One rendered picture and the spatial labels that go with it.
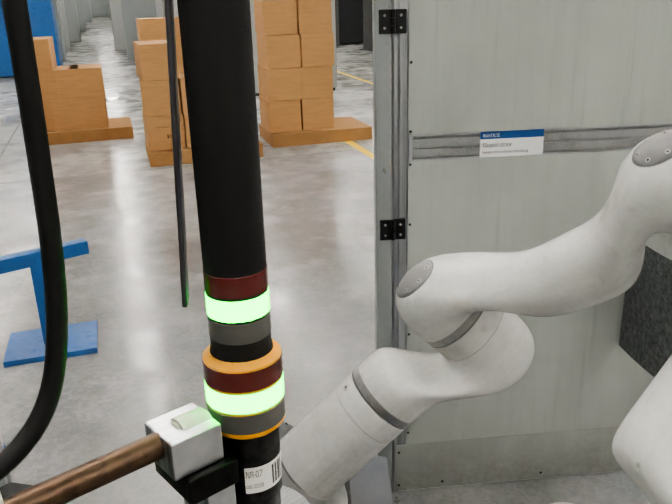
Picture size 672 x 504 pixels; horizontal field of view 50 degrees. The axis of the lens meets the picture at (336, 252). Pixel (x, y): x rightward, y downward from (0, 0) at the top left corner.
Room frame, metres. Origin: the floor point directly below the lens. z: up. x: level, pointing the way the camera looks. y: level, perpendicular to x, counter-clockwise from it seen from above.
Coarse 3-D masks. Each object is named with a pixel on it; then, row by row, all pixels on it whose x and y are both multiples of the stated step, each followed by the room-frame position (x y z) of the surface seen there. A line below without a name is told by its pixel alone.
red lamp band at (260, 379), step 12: (204, 372) 0.34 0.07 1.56; (216, 372) 0.34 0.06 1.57; (252, 372) 0.33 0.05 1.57; (264, 372) 0.34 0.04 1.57; (276, 372) 0.34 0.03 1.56; (216, 384) 0.34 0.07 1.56; (228, 384) 0.33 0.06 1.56; (240, 384) 0.33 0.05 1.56; (252, 384) 0.33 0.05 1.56; (264, 384) 0.34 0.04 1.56
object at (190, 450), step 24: (192, 408) 0.34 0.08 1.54; (168, 432) 0.32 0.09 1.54; (192, 432) 0.32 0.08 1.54; (216, 432) 0.32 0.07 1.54; (168, 456) 0.31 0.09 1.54; (192, 456) 0.31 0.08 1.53; (216, 456) 0.32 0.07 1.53; (168, 480) 0.32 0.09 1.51; (192, 480) 0.31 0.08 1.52; (216, 480) 0.32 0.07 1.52
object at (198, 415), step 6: (198, 408) 0.34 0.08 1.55; (186, 414) 0.33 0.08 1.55; (192, 414) 0.33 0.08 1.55; (198, 414) 0.33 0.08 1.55; (204, 414) 0.33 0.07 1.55; (174, 420) 0.33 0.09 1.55; (180, 420) 0.33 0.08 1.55; (186, 420) 0.33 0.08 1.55; (192, 420) 0.33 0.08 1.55; (198, 420) 0.33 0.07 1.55; (204, 420) 0.33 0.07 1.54; (174, 426) 0.32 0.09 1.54; (180, 426) 0.32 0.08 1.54; (186, 426) 0.32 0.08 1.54; (192, 426) 0.32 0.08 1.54
